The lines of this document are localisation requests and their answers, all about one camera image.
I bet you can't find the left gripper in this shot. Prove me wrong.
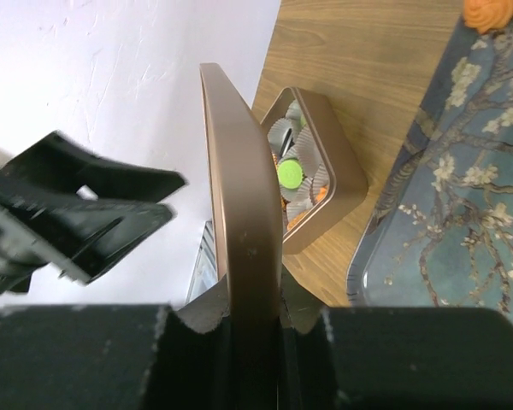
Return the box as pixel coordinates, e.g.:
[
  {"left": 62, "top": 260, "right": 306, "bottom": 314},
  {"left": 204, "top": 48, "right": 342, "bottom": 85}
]
[{"left": 0, "top": 132, "right": 186, "bottom": 290}]

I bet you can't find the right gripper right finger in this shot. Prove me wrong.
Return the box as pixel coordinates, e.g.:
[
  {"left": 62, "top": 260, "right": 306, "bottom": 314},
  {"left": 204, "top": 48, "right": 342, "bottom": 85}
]
[{"left": 277, "top": 272, "right": 513, "bottom": 410}]

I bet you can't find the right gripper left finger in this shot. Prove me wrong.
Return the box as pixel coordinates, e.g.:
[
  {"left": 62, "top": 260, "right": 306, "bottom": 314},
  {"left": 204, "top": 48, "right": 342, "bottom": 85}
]
[{"left": 0, "top": 282, "right": 229, "bottom": 409}]

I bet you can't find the brown tin lid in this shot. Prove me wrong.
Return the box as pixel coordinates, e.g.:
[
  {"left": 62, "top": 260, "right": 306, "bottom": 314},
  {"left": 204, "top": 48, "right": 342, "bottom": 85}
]
[{"left": 200, "top": 63, "right": 283, "bottom": 325}]

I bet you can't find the green round cookie top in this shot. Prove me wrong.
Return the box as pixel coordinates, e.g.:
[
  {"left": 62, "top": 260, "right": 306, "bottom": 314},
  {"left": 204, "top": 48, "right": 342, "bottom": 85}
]
[{"left": 277, "top": 159, "right": 304, "bottom": 190}]

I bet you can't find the black sandwich cookie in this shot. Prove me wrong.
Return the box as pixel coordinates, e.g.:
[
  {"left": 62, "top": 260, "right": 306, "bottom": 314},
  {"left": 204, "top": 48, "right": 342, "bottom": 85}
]
[{"left": 278, "top": 128, "right": 294, "bottom": 157}]

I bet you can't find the brown cookie tin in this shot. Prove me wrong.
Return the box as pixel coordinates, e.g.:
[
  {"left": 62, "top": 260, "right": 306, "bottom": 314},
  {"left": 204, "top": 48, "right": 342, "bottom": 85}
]
[{"left": 262, "top": 87, "right": 369, "bottom": 255}]

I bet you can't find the floral blue serving tray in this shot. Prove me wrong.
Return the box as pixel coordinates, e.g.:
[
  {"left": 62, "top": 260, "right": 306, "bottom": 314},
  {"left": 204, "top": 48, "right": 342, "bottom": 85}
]
[{"left": 347, "top": 20, "right": 513, "bottom": 317}]

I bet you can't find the orange fish cookie left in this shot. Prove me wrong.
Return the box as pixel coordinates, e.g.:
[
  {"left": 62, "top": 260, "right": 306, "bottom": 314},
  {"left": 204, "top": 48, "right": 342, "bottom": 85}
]
[{"left": 463, "top": 0, "right": 513, "bottom": 34}]

